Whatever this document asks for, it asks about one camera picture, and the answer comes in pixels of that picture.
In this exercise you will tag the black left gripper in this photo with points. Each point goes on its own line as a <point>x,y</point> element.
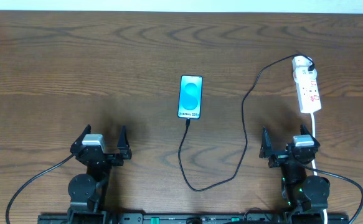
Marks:
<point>105,157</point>

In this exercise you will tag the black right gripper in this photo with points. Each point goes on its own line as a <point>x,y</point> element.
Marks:
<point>284,155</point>

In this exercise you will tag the blue Samsung Galaxy smartphone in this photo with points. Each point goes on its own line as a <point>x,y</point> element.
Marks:
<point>190,97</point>

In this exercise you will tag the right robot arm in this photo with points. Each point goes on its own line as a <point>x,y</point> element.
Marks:
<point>306,194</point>

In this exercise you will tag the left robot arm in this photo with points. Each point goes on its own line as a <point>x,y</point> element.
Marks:
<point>87,191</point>

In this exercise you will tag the white USB charger adapter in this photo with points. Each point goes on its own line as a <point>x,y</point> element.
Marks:
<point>303,68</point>

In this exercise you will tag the white power strip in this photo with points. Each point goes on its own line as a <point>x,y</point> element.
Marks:
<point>307,90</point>

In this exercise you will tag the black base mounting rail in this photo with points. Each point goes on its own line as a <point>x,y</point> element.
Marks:
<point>139,218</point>

